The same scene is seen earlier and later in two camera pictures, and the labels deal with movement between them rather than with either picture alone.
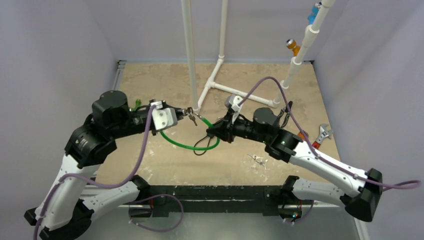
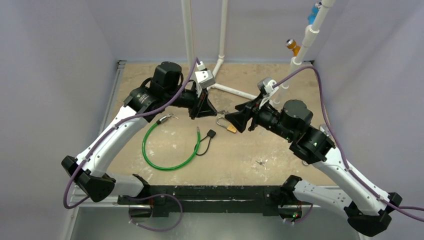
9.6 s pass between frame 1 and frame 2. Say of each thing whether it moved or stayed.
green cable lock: moved
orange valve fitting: stayed
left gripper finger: moved
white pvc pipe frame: stayed
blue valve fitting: stayed
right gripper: moved
